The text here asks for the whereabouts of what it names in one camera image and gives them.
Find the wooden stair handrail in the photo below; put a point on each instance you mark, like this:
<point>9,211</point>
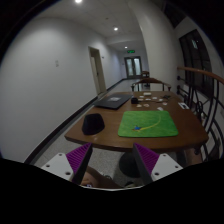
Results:
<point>203,92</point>

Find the brown wooden table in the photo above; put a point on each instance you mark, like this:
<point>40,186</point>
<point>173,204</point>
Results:
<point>191,132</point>

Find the double glass door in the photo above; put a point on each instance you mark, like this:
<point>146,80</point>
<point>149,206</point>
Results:
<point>133,67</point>

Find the wooden chair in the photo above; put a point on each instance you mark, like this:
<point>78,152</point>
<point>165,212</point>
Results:
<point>150,81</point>

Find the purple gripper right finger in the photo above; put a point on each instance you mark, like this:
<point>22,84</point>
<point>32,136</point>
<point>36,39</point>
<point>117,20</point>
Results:
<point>153,166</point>

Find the green exit sign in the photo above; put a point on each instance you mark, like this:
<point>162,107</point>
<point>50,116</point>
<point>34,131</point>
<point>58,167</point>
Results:
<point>130,51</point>

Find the green mouse pad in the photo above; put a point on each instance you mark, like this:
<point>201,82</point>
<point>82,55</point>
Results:
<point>147,124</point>

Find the dark closed laptop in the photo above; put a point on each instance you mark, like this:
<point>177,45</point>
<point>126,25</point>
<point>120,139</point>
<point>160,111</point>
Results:
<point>114,101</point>

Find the small black box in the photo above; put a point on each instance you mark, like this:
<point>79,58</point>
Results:
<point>134,100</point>

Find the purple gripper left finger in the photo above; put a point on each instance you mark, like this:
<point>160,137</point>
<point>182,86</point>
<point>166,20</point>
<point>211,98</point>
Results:
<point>70,166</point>

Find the beige side door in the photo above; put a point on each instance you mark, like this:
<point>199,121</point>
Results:
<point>97,70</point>

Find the black computer mouse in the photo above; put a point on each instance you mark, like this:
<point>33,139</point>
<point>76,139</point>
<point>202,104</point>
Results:
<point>93,124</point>

